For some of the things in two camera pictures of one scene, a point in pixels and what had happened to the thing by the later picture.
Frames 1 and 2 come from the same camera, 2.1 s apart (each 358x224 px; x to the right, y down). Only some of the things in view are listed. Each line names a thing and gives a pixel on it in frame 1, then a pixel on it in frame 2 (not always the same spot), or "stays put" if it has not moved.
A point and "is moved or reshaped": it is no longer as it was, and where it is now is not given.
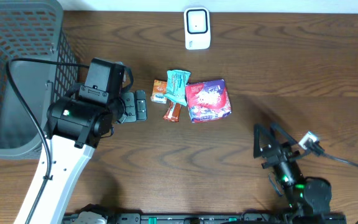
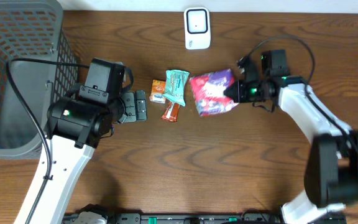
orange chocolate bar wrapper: [172, 112] stays put
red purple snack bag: [207, 100] is moved or reshaped
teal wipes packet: [177, 80] stays put
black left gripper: [139, 104] stays put
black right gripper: [275, 154] -> [238, 86]
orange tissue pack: [160, 89] stays put
